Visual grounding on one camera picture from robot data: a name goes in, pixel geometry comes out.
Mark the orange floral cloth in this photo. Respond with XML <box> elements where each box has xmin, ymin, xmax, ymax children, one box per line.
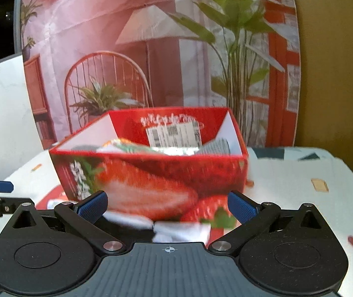
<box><xmin>95</xmin><ymin>138</ymin><xmax>202</xmax><ymax>156</ymax></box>

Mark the red strawberry cardboard box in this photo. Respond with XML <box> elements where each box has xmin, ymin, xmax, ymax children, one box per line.
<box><xmin>49</xmin><ymin>107</ymin><xmax>248</xmax><ymax>221</ymax></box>

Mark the printed living room backdrop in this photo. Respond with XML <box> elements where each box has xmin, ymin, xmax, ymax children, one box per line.
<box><xmin>20</xmin><ymin>0</ymin><xmax>301</xmax><ymax>147</ymax></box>

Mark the grey knit cloth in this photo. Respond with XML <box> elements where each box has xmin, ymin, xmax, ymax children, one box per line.
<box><xmin>194</xmin><ymin>138</ymin><xmax>231</xmax><ymax>156</ymax></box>

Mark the cartoon print tablecloth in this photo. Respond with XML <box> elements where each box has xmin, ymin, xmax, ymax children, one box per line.
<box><xmin>0</xmin><ymin>157</ymin><xmax>353</xmax><ymax>296</ymax></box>

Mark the white shipping label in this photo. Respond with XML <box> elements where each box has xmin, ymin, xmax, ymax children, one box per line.
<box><xmin>146</xmin><ymin>121</ymin><xmax>202</xmax><ymax>148</ymax></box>

